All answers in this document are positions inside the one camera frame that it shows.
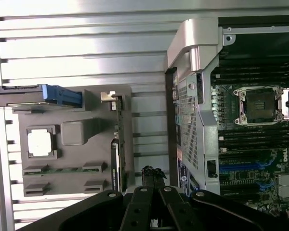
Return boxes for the open grey pc case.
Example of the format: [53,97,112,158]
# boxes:
[165,18,289,217]

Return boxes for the hard disk with blue caddy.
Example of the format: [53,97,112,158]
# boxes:
[0,83,83,109]

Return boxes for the green motherboard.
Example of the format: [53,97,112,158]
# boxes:
[211,33,289,217]

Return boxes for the grey parts rack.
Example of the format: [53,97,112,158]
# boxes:
[12,84,133,196]

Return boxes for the cpu socket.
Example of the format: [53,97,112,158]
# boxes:
[233,86,284,126]

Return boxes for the green ram stick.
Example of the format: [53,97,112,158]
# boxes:
[24,167,107,174]

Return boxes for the blue expansion slot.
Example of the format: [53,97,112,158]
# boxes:
[219,164,263,172]

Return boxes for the silver cpu chip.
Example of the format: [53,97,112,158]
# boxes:
[27,128,54,156]

